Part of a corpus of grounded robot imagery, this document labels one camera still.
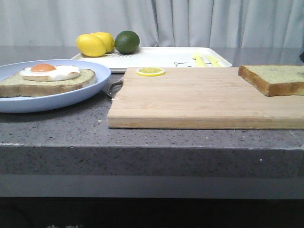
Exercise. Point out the yellow plastic knife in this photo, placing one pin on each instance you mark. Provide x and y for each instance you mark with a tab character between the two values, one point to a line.
214	62

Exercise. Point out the green lime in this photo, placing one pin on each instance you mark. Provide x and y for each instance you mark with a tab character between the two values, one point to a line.
126	42

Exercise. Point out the white bear tray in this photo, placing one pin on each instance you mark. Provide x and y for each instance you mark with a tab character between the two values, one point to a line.
156	57

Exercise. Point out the lemon slice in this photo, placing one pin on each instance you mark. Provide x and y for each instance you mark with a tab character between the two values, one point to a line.
150	71

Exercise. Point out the wooden cutting board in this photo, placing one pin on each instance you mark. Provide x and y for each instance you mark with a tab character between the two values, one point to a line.
200	98

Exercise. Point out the bread slice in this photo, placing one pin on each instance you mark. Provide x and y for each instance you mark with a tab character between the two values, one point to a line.
274	80
17	86

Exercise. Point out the rear yellow lemon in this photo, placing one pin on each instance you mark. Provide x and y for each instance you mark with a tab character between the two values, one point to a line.
107	39

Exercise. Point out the white curtain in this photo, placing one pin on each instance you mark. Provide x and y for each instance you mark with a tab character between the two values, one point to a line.
162	23

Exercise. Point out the front yellow lemon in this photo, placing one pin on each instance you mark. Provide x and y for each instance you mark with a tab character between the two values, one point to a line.
90	45

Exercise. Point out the fried egg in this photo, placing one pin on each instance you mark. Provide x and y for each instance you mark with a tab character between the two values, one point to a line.
47	72

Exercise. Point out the yellow plastic fork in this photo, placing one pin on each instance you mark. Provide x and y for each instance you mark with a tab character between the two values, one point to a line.
198	59

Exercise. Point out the light blue round plate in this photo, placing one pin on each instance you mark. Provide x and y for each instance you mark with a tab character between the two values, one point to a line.
22	104

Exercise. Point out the metal cutting board handle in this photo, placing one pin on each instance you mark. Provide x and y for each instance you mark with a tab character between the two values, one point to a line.
114	88

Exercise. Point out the yellow lemon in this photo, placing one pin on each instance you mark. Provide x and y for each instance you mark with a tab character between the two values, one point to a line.
90	45
107	39

